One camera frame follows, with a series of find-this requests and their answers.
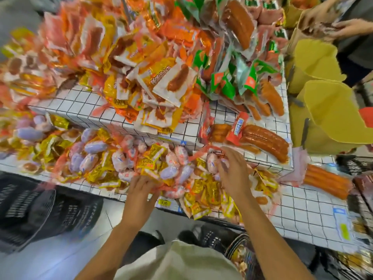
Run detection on blue yellow price label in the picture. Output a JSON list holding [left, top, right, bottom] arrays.
[[332, 207, 354, 243]]

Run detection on tiled white display table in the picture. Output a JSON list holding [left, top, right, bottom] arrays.
[[0, 79, 373, 254]]

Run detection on yellow bin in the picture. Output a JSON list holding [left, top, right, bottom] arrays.
[[287, 39, 346, 94], [289, 80, 373, 155], [282, 0, 321, 30]]

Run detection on black wire shopping cart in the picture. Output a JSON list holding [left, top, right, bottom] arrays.
[[323, 154, 373, 280]]

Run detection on black shorts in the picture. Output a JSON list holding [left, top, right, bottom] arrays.
[[119, 230, 167, 266]]

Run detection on person's right hand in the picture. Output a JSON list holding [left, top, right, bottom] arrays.
[[214, 146, 255, 202]]

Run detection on pile of sausage packets tier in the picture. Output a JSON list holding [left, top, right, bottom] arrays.
[[175, 0, 289, 123]]

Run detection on red label brown sausage pack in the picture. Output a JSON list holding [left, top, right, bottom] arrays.
[[207, 112, 290, 165]]

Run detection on long orange sausage pack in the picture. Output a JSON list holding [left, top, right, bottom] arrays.
[[303, 163, 354, 200]]

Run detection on person's right forearm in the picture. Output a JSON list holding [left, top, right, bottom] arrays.
[[230, 192, 315, 280]]

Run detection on person's left hand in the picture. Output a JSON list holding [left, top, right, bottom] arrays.
[[119, 175, 163, 231]]

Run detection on pile of small snack packets tier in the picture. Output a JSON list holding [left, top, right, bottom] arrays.
[[0, 110, 281, 222]]

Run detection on person's left forearm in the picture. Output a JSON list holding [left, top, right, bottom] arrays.
[[76, 221, 146, 280]]

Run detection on pink sausages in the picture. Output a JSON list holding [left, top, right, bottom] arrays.
[[14, 114, 196, 199]]

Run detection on stack of black baskets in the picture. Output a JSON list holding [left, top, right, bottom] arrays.
[[0, 172, 105, 254]]

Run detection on large pile of sausage packets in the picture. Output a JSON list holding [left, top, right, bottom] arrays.
[[0, 0, 205, 135]]

